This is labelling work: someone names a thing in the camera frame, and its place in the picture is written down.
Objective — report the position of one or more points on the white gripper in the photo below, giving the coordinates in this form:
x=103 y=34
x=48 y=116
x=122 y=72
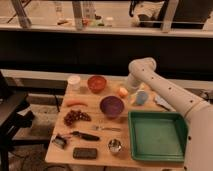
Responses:
x=132 y=83

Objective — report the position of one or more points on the orange red apple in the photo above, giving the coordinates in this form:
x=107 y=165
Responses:
x=122 y=92

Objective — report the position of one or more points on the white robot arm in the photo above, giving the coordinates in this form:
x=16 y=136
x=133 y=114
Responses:
x=197 y=111

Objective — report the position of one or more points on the green plastic tray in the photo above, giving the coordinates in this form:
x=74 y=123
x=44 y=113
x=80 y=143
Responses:
x=157 y=136

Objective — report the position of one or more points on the blue mug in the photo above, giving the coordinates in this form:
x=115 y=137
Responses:
x=141 y=97

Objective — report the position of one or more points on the purple bowl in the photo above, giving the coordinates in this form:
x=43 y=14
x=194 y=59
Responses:
x=111 y=106

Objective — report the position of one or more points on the red bowl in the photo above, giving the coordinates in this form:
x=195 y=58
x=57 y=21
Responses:
x=96 y=83

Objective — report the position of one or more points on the silver fork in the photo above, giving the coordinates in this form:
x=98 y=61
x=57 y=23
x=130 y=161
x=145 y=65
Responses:
x=94 y=127

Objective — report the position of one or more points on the white plastic cup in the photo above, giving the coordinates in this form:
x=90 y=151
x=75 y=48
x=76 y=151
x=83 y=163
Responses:
x=74 y=82

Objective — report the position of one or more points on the orange carrot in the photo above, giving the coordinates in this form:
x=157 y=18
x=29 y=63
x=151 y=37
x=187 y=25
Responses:
x=74 y=103

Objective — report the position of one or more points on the small steel cup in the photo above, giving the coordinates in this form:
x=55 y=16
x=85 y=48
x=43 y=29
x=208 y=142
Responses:
x=114 y=146

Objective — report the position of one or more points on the red grape bunch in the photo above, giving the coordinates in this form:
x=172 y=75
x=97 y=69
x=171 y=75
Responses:
x=75 y=115

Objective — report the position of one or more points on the dark rectangular sponge block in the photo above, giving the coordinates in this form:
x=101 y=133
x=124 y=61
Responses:
x=85 y=153

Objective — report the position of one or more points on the black binder clip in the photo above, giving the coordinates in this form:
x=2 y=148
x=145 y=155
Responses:
x=59 y=141

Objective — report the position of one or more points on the black chair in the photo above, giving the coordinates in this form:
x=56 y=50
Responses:
x=10 y=120

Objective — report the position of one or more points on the black handled peeler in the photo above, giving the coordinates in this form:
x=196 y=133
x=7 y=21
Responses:
x=85 y=136

